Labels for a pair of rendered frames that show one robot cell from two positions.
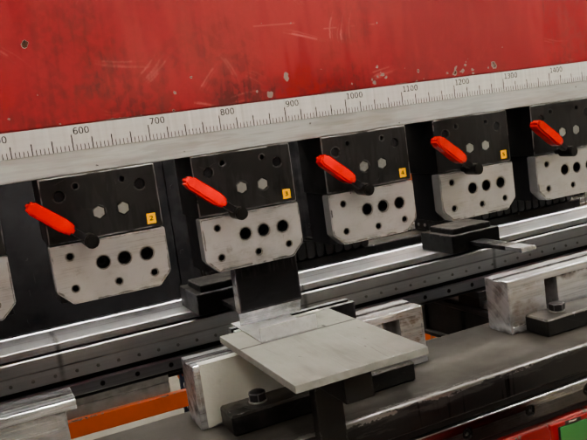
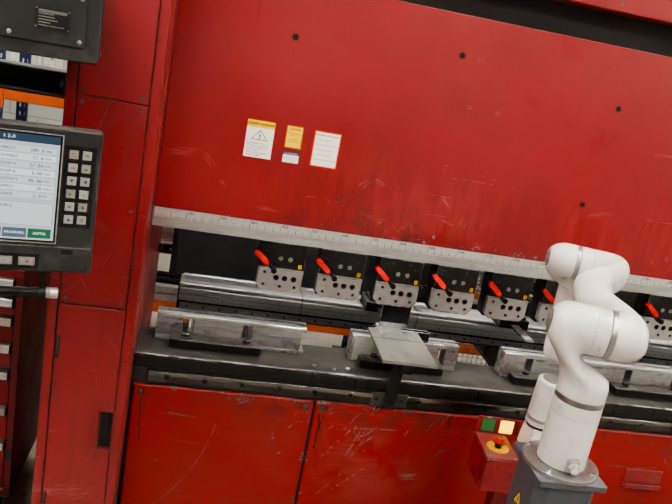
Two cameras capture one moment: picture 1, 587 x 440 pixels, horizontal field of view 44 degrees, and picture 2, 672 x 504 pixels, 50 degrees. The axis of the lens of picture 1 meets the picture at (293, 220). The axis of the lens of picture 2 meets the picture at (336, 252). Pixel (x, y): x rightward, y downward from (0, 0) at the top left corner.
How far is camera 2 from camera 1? 146 cm
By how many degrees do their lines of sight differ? 15
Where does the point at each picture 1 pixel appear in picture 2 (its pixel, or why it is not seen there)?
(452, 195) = (491, 306)
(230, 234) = (386, 291)
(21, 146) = (322, 235)
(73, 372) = (305, 312)
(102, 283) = (332, 292)
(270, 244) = (401, 300)
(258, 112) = (416, 247)
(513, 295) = (507, 359)
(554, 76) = not seen: hidden behind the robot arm
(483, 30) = (536, 241)
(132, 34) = (377, 206)
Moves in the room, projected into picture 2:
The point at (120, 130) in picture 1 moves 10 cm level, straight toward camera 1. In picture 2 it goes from (359, 239) to (358, 247)
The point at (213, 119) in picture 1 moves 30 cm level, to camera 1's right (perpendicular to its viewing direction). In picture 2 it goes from (396, 245) to (486, 267)
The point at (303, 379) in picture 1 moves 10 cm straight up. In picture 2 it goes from (387, 358) to (394, 329)
